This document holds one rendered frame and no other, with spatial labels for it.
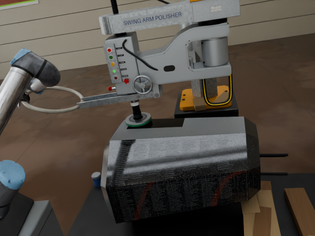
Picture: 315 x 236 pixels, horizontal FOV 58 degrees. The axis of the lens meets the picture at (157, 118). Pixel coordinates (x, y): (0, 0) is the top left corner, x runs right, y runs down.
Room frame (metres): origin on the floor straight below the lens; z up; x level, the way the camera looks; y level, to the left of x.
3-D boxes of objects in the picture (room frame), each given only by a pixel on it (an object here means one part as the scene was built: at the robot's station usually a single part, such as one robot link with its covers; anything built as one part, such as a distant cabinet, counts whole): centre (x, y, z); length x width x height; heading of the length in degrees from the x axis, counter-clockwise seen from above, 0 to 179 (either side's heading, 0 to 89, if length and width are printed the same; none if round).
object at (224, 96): (2.50, -0.64, 0.80); 0.20 x 0.10 x 0.05; 130
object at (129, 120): (2.16, 0.16, 0.91); 0.21 x 0.21 x 0.01
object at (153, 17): (2.10, -0.19, 1.66); 0.96 x 0.25 x 0.17; 81
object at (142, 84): (2.02, 0.06, 1.24); 0.15 x 0.10 x 0.15; 81
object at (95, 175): (2.59, 0.76, 0.08); 0.10 x 0.10 x 0.13
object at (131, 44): (2.15, 0.08, 1.36); 0.36 x 0.22 x 0.45; 81
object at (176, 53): (2.08, -0.23, 1.35); 0.74 x 0.23 x 0.49; 81
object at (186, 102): (2.70, -0.51, 0.76); 0.49 x 0.49 x 0.05; 77
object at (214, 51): (2.05, -0.49, 1.39); 0.19 x 0.19 x 0.20
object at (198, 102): (2.47, -0.41, 0.81); 0.20 x 0.10 x 0.05; 175
